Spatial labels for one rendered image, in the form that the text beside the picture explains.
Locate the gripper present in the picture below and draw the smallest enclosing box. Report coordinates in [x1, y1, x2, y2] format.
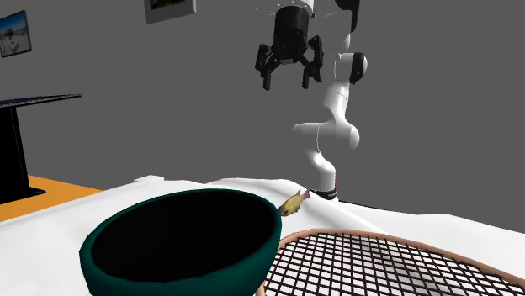
[254, 5, 326, 92]

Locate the yellow toy fish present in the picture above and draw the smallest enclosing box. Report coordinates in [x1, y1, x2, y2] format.
[278, 188, 312, 218]

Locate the dark green bowl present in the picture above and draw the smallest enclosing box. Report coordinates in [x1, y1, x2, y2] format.
[78, 188, 284, 296]

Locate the black side table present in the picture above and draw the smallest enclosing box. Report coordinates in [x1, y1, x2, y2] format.
[0, 92, 83, 205]

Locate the white bed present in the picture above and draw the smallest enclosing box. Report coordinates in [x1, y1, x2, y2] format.
[0, 174, 525, 296]

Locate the white framed wall picture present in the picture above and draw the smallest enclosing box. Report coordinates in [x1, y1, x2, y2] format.
[143, 0, 198, 24]

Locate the wooden racket with dark strings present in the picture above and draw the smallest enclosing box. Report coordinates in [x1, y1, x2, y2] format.
[255, 227, 525, 296]

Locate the beach wall picture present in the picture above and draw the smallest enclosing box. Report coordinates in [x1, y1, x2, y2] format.
[0, 9, 34, 59]

